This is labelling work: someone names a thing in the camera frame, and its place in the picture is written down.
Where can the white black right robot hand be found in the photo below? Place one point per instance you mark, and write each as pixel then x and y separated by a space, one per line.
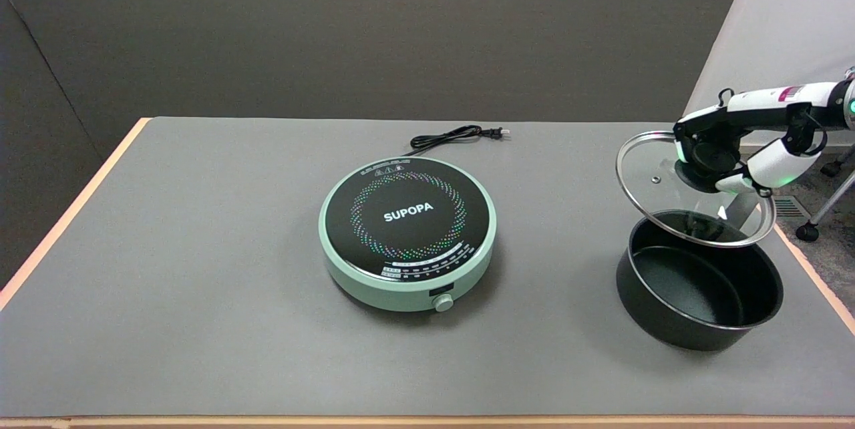
pixel 761 100

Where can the round glass pot lid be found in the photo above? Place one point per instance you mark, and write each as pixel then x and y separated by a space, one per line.
pixel 651 162

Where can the grey floor vent grille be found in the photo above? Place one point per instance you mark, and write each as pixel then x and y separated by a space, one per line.
pixel 791 207

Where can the dark wheeled stand legs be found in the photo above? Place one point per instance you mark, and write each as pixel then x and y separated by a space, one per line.
pixel 808 231

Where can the green round induction cooker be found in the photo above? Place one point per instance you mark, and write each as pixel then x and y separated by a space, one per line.
pixel 407 215

